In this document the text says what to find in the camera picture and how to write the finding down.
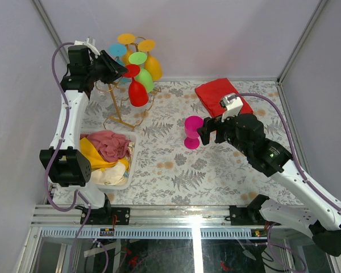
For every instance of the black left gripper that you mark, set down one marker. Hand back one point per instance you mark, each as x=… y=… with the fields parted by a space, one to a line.
x=112 y=70

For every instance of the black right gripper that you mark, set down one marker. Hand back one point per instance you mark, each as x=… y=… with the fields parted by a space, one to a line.
x=210 y=124

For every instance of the magenta plastic wine glass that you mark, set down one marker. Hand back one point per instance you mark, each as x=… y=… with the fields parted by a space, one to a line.
x=191 y=124

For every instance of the red plastic wine glass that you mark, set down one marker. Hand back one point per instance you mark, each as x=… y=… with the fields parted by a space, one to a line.
x=136 y=91

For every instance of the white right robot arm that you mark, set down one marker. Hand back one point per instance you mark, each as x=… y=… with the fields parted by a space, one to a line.
x=322 y=221

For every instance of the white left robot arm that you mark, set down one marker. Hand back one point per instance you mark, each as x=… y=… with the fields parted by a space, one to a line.
x=65 y=165

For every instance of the teal plastic wine glass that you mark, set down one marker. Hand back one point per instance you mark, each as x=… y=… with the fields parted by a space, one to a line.
x=117 y=50

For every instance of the clear wine glass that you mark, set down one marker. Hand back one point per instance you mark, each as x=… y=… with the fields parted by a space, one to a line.
x=103 y=91

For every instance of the green plastic wine glass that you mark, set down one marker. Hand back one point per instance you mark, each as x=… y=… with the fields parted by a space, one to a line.
x=144 y=77

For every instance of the rear orange plastic wine glass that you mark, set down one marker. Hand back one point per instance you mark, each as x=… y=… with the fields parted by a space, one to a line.
x=126 y=39

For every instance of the orange plastic wine glass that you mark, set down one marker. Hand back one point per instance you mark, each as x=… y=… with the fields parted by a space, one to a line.
x=152 y=65
x=126 y=39

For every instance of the front orange plastic wine glass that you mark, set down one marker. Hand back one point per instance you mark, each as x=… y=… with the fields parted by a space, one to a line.
x=152 y=65

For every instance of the red folded cloth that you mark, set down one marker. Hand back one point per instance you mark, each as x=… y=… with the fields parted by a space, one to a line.
x=211 y=93

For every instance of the pink crumpled cloth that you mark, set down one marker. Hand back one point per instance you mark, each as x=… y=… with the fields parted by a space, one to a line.
x=110 y=145

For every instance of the white plastic basket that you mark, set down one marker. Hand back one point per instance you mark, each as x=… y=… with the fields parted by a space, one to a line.
x=131 y=159

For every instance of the yellow cloth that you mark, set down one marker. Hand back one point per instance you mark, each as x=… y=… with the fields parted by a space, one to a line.
x=95 y=159

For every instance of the cream cloth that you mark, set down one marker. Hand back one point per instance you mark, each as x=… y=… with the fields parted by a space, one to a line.
x=113 y=176

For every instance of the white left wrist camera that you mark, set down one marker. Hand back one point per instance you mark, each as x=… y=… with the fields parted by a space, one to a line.
x=90 y=43

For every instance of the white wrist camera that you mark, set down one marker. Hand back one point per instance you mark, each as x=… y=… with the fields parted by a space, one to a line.
x=90 y=43
x=232 y=106

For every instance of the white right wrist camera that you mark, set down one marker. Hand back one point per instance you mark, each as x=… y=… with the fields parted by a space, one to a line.
x=232 y=106

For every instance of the gold wire wine glass rack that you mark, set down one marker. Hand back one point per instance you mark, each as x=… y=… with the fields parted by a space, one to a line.
x=119 y=95

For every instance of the grey cable duct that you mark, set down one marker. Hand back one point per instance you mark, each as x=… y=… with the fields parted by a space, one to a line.
x=151 y=233

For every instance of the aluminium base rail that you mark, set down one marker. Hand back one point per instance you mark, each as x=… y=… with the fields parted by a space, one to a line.
x=148 y=215

